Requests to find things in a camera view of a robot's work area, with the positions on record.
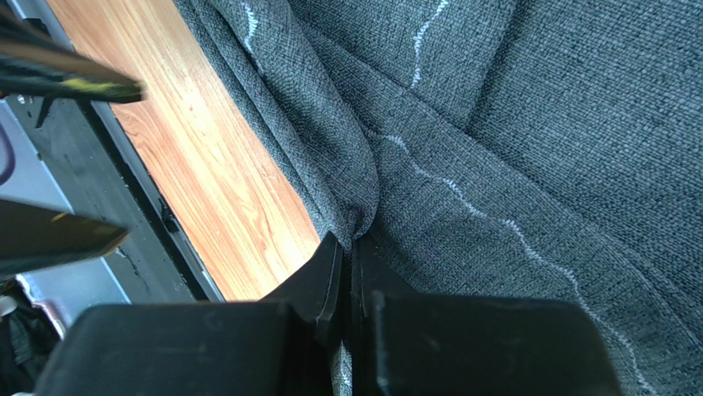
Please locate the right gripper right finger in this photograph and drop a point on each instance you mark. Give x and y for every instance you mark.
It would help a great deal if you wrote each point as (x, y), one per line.
(410, 343)

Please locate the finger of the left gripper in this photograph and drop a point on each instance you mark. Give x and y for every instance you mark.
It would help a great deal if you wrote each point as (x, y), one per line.
(33, 64)
(34, 237)

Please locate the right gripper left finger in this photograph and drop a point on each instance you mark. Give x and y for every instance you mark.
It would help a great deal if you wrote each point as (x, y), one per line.
(274, 346)

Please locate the grey felt napkin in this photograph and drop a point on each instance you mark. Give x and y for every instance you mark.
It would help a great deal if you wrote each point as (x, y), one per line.
(544, 149)

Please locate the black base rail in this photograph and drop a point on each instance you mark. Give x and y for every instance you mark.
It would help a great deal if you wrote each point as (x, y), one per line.
(79, 158)

